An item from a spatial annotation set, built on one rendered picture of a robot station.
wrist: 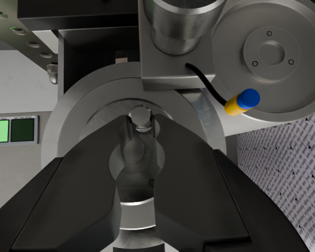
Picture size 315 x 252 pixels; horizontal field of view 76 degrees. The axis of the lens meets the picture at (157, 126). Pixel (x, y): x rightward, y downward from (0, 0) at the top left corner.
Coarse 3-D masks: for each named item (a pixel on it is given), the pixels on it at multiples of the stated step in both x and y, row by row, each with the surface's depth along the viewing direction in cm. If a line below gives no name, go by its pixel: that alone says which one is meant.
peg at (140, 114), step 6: (132, 108) 12; (138, 108) 12; (144, 108) 12; (132, 114) 11; (138, 114) 11; (144, 114) 11; (150, 114) 12; (132, 120) 11; (138, 120) 11; (144, 120) 11; (150, 120) 12; (138, 126) 11; (144, 126) 12; (150, 126) 13
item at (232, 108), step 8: (192, 64) 13; (200, 72) 12; (208, 88) 12; (248, 88) 9; (216, 96) 11; (240, 96) 9; (248, 96) 9; (256, 96) 9; (224, 104) 11; (232, 104) 10; (240, 104) 9; (248, 104) 9; (256, 104) 9; (232, 112) 10; (240, 112) 10
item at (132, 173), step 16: (96, 112) 14; (112, 112) 14; (128, 112) 14; (160, 112) 14; (96, 128) 14; (128, 144) 14; (144, 144) 14; (128, 160) 14; (144, 160) 14; (128, 176) 14; (144, 176) 14; (128, 192) 14; (144, 192) 14
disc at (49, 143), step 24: (96, 72) 17; (120, 72) 17; (72, 96) 17; (192, 96) 17; (48, 120) 16; (216, 120) 16; (48, 144) 16; (216, 144) 16; (120, 240) 15; (144, 240) 15
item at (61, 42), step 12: (60, 36) 18; (60, 48) 18; (72, 48) 20; (60, 60) 17; (72, 60) 19; (84, 60) 23; (96, 60) 28; (108, 60) 36; (60, 72) 17; (72, 72) 19; (84, 72) 23; (60, 84) 17; (72, 84) 19; (60, 96) 17
